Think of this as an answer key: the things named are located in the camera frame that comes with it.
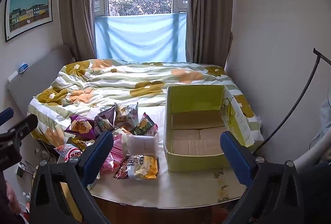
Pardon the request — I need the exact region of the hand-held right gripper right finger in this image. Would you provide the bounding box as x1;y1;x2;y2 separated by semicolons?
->
220;131;304;224

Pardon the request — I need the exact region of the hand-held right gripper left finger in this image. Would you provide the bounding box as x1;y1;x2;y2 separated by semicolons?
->
30;131;114;224

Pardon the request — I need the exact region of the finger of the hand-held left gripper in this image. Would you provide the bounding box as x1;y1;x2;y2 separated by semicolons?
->
0;113;39;148
0;107;14;126

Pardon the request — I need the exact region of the pink striped snack packet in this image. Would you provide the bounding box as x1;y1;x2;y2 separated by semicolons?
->
100;133;130;175

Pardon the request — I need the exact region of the orange yellow snack packet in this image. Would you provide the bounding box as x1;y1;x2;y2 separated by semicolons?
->
66;136;97;152

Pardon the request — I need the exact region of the red white snack packet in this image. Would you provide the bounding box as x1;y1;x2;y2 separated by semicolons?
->
54;143;83;164

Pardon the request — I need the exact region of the yellow black chip packet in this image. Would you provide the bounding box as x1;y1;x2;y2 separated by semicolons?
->
113;154;160;180

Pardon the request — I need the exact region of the plain white snack packet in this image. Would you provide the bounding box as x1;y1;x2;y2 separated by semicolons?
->
127;133;159;157

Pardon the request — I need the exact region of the green cardboard box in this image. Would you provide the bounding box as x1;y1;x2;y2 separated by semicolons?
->
163;85;255;172

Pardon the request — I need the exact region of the person's left hand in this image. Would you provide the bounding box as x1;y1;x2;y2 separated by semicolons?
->
5;180;22;215

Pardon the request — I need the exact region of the orange cream snack packet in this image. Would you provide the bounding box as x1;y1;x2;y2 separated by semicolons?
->
112;127;132;138

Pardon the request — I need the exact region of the dark purple snack packet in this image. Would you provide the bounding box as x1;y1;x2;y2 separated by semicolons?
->
94;105;116;135

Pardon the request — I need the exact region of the silver chip packet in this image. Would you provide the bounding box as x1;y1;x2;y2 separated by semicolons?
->
114;102;139;127

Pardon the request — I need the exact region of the green snack packet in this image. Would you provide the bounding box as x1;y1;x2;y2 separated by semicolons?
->
131;112;159;137

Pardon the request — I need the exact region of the grey bed headboard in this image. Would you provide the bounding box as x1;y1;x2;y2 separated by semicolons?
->
6;44;75;124

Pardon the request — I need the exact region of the floral tablecloth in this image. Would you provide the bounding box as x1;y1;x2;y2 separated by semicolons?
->
88;105;247;209

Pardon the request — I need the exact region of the floral striped blanket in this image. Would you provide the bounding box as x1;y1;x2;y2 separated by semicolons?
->
27;59;264;147

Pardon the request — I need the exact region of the light grey cloth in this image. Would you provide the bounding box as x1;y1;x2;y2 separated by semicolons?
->
310;100;331;162

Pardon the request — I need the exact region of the light blue window cloth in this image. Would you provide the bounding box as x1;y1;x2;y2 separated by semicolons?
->
94;13;187;63

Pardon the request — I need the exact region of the brown curtain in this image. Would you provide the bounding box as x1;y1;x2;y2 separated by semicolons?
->
186;0;234;69
58;0;109;62

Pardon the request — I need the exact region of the black curved cable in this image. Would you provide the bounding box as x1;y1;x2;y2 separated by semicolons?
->
255;48;331;155

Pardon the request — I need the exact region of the framed wall picture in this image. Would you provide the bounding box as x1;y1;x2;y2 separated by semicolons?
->
5;0;53;43

